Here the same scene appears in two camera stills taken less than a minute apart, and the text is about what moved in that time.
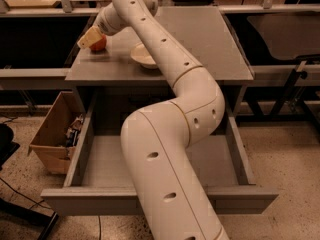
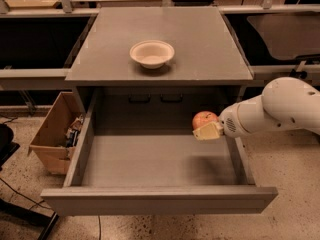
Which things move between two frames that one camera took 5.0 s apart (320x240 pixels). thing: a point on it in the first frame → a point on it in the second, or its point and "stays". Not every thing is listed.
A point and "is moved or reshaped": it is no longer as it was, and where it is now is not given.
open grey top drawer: [99, 182] stays
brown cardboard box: [56, 140] stays
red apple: [100, 45] is moved or reshaped
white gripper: [104, 26] → [229, 123]
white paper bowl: [140, 54] stays
